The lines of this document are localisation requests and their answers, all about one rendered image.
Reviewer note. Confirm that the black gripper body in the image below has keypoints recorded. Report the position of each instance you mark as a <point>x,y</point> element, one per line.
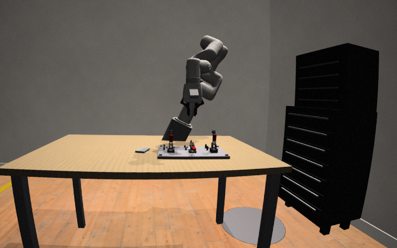
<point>186,88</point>

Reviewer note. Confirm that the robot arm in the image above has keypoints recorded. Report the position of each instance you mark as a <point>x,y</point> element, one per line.
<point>202,66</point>

